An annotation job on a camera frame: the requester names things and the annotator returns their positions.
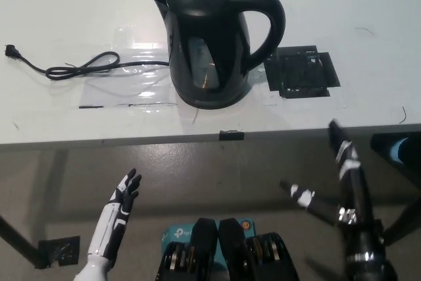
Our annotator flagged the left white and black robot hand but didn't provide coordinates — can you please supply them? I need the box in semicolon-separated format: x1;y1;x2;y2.
86;168;143;261

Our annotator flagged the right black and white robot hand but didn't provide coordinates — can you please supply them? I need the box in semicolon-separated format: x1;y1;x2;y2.
279;118;385;261

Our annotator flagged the black electric kettle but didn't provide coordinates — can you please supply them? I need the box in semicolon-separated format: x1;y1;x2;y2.
152;0;286;106

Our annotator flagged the round black kettle base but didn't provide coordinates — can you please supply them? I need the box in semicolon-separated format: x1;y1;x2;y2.
176;91;250;110

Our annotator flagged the black table leg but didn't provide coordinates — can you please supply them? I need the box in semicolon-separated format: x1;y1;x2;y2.
382;192;421;247
0;214;45;264

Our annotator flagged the teal router box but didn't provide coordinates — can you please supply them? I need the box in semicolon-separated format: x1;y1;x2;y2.
161;217;257;264

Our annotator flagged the black object with blue part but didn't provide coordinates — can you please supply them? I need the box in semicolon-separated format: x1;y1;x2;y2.
369;132;421;167

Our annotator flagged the black floor tape patch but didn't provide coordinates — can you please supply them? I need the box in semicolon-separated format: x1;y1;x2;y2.
32;235;82;269

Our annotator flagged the square black tape patch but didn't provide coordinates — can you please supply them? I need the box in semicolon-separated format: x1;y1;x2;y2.
264;44;341;99

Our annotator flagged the small black tape strip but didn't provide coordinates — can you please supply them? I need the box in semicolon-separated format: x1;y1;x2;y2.
218;129;245;141

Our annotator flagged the clear plastic tape sheet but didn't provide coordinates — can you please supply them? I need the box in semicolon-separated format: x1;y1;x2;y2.
78;23;179;109

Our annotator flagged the black power cord with plug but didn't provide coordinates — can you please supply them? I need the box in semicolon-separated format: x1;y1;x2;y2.
3;43;172;81

